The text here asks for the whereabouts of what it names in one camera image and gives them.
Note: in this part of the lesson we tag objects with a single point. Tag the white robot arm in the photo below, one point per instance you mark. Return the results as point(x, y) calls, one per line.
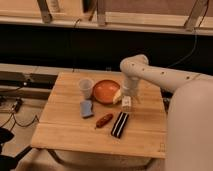
point(189, 137)

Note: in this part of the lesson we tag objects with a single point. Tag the wooden table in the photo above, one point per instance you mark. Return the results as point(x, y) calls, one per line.
point(62, 128)

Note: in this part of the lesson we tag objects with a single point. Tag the red sausage toy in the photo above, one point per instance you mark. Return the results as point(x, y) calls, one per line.
point(103, 121)

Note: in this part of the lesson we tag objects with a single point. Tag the blue sponge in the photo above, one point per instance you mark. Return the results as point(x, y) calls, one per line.
point(86, 108)

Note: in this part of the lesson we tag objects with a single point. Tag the clear plastic cup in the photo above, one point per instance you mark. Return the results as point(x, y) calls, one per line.
point(86, 87)

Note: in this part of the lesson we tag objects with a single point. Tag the orange ceramic bowl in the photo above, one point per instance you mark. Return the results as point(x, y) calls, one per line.
point(104, 91)

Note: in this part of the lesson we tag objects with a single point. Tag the black power adapter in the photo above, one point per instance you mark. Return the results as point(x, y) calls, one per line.
point(16, 106)

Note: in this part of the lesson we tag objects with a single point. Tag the white bottle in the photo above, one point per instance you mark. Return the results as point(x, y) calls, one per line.
point(126, 104)

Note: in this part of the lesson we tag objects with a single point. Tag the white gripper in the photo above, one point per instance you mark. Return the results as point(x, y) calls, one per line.
point(129, 88)

